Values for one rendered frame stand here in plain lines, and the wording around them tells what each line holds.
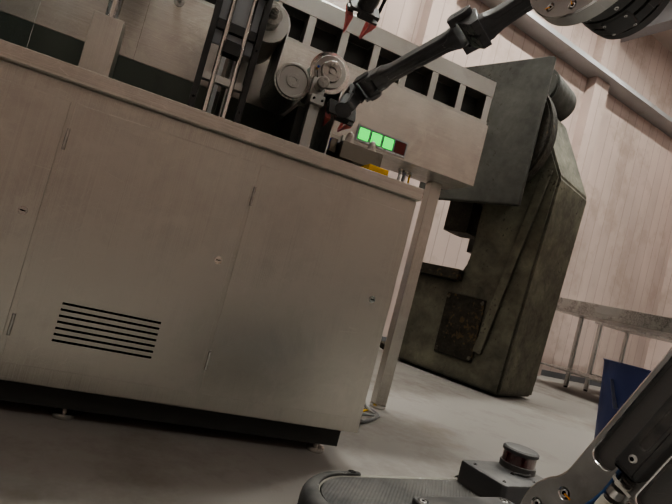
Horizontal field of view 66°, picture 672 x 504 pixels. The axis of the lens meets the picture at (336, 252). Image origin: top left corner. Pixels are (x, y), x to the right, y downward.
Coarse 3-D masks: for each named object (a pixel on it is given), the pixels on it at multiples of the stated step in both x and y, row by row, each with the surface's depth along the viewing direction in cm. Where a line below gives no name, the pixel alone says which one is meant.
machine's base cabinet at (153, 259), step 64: (0, 64) 125; (0, 128) 125; (64, 128) 130; (128, 128) 135; (192, 128) 141; (0, 192) 126; (64, 192) 130; (128, 192) 136; (192, 192) 141; (256, 192) 148; (320, 192) 154; (384, 192) 162; (0, 256) 126; (64, 256) 131; (128, 256) 136; (192, 256) 142; (256, 256) 148; (320, 256) 155; (384, 256) 163; (0, 320) 127; (64, 320) 132; (128, 320) 137; (192, 320) 143; (256, 320) 149; (320, 320) 156; (384, 320) 164; (0, 384) 131; (64, 384) 133; (128, 384) 138; (192, 384) 144; (256, 384) 150; (320, 384) 157; (320, 448) 166
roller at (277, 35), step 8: (280, 8) 175; (280, 24) 176; (288, 24) 176; (272, 32) 175; (280, 32) 176; (264, 40) 174; (272, 40) 175; (280, 40) 176; (264, 48) 180; (272, 48) 182; (264, 56) 189; (256, 64) 198
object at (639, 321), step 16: (560, 304) 580; (576, 304) 564; (592, 304) 549; (592, 320) 620; (608, 320) 535; (624, 320) 518; (640, 320) 506; (656, 320) 494; (576, 336) 625; (560, 368) 568
